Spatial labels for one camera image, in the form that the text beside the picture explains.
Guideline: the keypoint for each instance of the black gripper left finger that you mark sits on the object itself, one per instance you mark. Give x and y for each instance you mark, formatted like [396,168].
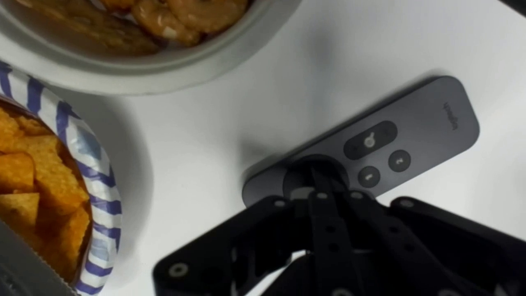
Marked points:
[263,247]

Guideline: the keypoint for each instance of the blue striped paper plate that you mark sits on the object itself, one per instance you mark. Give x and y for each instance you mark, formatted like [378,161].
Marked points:
[100,186]

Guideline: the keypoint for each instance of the round cookies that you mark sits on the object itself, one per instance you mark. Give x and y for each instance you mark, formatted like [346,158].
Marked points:
[164,22]

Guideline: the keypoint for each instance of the orange tortilla chips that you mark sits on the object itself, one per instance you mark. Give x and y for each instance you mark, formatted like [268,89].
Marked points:
[49,186]

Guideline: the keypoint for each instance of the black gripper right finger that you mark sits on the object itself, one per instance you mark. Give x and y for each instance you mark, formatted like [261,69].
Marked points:
[437,247]

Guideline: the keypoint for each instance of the white bowl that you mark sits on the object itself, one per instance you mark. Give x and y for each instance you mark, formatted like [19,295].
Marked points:
[180,71]

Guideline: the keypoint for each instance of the dark grey remote control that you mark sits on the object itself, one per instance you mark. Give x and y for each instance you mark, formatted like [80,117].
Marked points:
[427,120]

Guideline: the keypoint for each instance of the dark grey flat object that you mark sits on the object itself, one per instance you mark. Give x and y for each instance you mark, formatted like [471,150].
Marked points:
[21,268]

